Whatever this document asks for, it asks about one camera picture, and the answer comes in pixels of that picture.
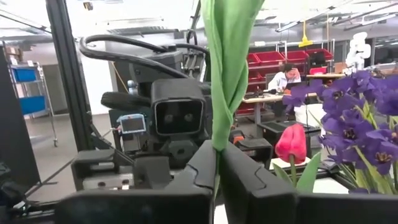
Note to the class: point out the black aluminium table frame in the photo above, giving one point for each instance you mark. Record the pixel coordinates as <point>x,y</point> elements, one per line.
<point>70,77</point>

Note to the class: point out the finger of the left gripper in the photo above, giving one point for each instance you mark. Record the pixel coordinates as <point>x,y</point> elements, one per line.
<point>259,152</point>
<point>93,160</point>

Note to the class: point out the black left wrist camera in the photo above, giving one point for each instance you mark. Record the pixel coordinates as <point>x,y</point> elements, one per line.
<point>178,90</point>

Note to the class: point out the red tulip green stem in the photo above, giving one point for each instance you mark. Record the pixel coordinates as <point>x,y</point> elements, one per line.
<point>228,77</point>
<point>292,143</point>

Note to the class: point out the white humanoid robot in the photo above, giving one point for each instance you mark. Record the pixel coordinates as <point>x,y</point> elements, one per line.
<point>357,49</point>

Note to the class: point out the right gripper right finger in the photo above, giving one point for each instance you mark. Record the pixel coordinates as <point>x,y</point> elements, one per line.
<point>264,205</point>

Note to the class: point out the black side panel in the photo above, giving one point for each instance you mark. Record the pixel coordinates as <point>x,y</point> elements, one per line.
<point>15,124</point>

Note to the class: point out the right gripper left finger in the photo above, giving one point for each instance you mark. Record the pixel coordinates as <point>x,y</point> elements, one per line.
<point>140,208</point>

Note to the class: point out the small blue framed screen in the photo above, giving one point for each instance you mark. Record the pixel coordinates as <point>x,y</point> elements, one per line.
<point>133,124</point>

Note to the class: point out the purple flower bunch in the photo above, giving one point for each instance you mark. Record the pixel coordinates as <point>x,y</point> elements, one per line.
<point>383,155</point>
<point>345,127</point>

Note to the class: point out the red storage bin shelving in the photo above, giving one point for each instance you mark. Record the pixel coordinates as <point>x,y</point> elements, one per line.
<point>270,57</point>

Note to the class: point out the wooden work table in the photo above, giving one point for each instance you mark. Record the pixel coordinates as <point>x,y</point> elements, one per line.
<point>264,99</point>

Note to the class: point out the person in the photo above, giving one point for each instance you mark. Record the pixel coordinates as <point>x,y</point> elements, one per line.
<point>281,81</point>

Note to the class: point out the yellow hanging outlet box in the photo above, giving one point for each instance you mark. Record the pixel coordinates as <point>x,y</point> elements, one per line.
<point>305,42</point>

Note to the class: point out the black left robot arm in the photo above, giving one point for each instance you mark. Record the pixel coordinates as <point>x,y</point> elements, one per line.
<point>155,65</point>

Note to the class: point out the blue storage bin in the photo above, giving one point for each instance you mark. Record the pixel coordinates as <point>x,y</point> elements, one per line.
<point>25,74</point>
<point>32,105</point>

